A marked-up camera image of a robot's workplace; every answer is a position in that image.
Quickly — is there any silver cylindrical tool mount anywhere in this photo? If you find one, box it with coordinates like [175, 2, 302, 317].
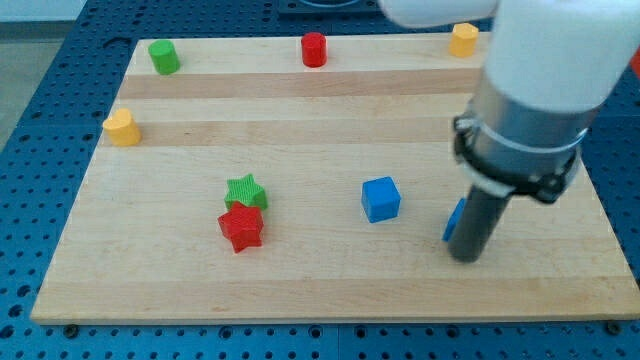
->
[453, 74, 597, 204]

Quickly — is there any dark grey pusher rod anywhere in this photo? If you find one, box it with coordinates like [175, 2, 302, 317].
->
[448, 185, 511, 263]

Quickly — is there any blue triangle block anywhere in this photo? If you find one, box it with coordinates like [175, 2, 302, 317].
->
[442, 198, 466, 242]

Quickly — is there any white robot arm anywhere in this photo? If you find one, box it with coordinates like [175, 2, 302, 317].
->
[380, 0, 639, 263]

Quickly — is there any blue cube block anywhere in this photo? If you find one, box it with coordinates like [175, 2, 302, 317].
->
[361, 177, 401, 223]

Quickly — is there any yellow hexagon block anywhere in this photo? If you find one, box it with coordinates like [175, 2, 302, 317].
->
[448, 23, 480, 58]

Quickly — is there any red block at right edge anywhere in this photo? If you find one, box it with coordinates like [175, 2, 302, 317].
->
[630, 49, 640, 78]

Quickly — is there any wooden board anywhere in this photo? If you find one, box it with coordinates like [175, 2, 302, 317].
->
[31, 33, 639, 325]

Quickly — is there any red cylinder block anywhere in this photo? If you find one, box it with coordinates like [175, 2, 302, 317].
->
[301, 32, 328, 68]

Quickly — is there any green star block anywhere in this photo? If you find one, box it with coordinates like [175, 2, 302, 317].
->
[224, 173, 268, 210]

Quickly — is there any red star block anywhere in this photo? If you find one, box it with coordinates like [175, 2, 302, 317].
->
[218, 202, 264, 253]

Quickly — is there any green cylinder block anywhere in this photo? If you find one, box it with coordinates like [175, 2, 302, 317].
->
[148, 39, 181, 75]

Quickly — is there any yellow heart block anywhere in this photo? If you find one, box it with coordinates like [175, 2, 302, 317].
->
[102, 108, 142, 147]

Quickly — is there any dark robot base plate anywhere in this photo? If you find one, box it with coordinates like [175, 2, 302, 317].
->
[275, 0, 380, 15]

